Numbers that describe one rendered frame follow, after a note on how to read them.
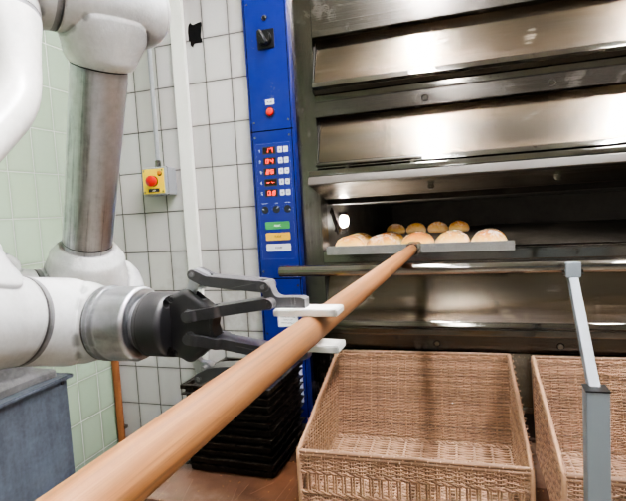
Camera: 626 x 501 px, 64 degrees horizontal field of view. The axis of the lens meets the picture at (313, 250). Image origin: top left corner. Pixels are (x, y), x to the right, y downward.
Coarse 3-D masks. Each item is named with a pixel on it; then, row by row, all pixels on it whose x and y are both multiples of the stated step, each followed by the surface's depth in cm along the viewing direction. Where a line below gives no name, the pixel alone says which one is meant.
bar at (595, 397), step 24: (360, 264) 129; (408, 264) 125; (432, 264) 123; (456, 264) 121; (480, 264) 120; (504, 264) 118; (528, 264) 116; (552, 264) 115; (576, 264) 112; (600, 264) 112; (624, 264) 110; (576, 288) 111; (576, 312) 107; (600, 384) 97; (600, 408) 94; (600, 432) 94; (600, 456) 94; (600, 480) 95
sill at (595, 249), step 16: (336, 256) 169; (352, 256) 167; (368, 256) 166; (384, 256) 164; (416, 256) 161; (432, 256) 159; (448, 256) 158; (464, 256) 156; (480, 256) 155; (496, 256) 153; (512, 256) 152; (528, 256) 151; (544, 256) 149; (560, 256) 148; (576, 256) 147; (592, 256) 146
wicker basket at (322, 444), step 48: (336, 384) 163; (384, 384) 161; (432, 384) 157; (480, 384) 153; (336, 432) 160; (384, 432) 158; (432, 432) 155; (480, 432) 151; (336, 480) 122; (384, 480) 119; (432, 480) 115; (480, 480) 112; (528, 480) 110
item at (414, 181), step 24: (432, 168) 143; (456, 168) 141; (480, 168) 139; (504, 168) 137; (528, 168) 135; (552, 168) 134; (576, 168) 134; (600, 168) 134; (624, 168) 134; (336, 192) 163; (360, 192) 162; (384, 192) 162; (408, 192) 162; (432, 192) 161
